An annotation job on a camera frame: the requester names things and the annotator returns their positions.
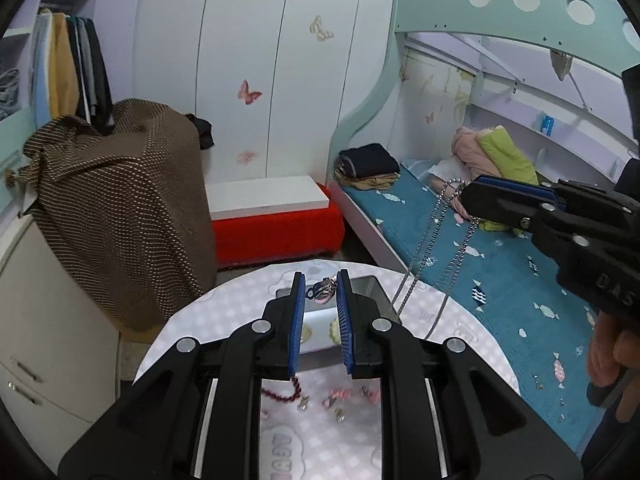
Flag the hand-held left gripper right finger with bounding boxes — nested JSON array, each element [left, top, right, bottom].
[[336, 269, 586, 480]]

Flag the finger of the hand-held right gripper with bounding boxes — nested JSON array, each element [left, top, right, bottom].
[[472, 175, 621, 202], [459, 181, 561, 236]]

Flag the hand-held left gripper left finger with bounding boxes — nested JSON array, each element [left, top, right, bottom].
[[57, 272, 306, 480]]

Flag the metal jewelry tray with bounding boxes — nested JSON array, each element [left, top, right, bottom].
[[274, 271, 402, 372]]

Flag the silver chain necklace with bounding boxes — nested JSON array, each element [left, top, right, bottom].
[[391, 176, 482, 343]]

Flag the person's right hand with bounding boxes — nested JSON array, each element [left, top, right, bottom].
[[587, 307, 640, 423]]

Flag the pink silver pendant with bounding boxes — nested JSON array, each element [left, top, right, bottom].
[[307, 277, 338, 305]]

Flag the pink blanket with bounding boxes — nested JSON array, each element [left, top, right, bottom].
[[450, 126, 507, 221]]

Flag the blue fish print bed sheet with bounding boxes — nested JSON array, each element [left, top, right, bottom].
[[340, 157, 608, 453]]

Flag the red storage bench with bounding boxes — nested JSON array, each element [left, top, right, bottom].
[[210, 185, 347, 269]]

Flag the white checked table cover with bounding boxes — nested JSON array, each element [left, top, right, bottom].
[[134, 260, 522, 480]]

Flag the white flat box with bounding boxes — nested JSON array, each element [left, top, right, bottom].
[[204, 175, 331, 222]]

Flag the stack of folded clothes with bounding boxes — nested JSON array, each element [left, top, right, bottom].
[[334, 143, 402, 193]]

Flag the brown dotted cloth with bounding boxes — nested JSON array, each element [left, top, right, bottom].
[[5, 99, 219, 335]]

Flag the black cloth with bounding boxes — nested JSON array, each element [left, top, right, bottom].
[[186, 113, 216, 151]]

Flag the pink butterfly sticker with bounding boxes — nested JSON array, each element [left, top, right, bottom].
[[237, 79, 263, 106]]

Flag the cream butterfly sticker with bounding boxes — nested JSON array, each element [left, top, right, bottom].
[[308, 15, 335, 43]]

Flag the white wardrobe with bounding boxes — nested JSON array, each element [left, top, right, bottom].
[[122, 0, 421, 186]]

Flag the white drawer cabinet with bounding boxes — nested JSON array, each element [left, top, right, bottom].
[[0, 217, 123, 423]]

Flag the hanging clothes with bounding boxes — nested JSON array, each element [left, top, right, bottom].
[[31, 9, 115, 136]]

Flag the dark red bead bracelet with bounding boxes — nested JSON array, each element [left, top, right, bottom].
[[260, 376, 304, 404]]

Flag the teal bunk bed frame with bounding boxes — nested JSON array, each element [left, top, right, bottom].
[[325, 0, 640, 276]]

